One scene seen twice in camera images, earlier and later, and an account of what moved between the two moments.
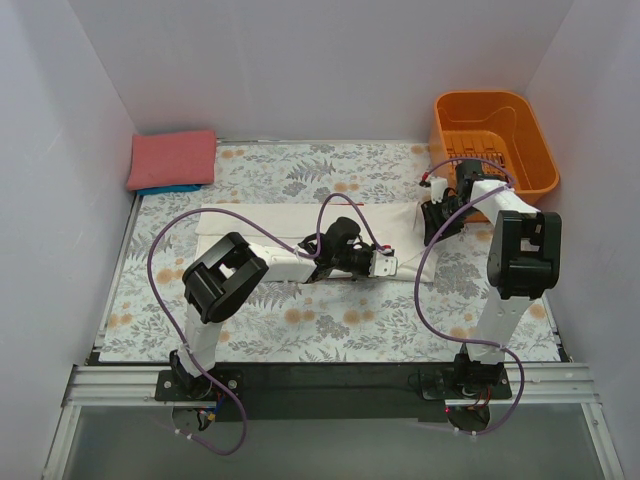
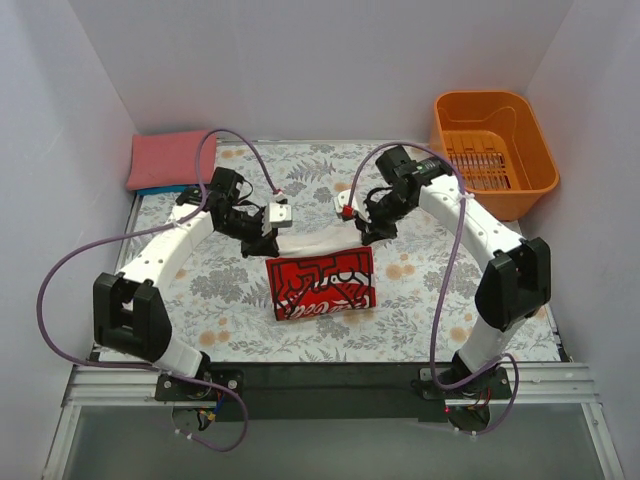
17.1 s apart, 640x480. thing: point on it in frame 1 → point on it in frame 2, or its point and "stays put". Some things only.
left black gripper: x=367 y=258 → x=260 y=243
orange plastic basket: x=496 y=129 stays put
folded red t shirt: x=172 y=158 stays put
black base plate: x=343 y=391 stays put
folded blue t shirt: x=168 y=189 stays put
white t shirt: x=391 y=226 → x=321 y=271
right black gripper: x=445 y=209 → x=373 y=231
